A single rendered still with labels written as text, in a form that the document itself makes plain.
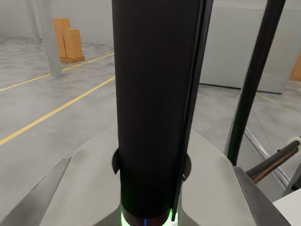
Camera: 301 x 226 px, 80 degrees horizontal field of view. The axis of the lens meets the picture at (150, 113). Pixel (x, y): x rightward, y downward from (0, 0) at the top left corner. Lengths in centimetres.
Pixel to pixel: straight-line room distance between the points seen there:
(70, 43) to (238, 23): 603
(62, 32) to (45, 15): 227
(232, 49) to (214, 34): 64
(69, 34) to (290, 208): 809
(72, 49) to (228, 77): 596
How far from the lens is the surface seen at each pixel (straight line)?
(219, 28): 553
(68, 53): 842
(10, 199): 252
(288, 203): 64
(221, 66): 565
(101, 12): 1405
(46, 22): 623
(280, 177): 123
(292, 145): 37
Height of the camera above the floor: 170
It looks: 27 degrees down
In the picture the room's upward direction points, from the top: 3 degrees clockwise
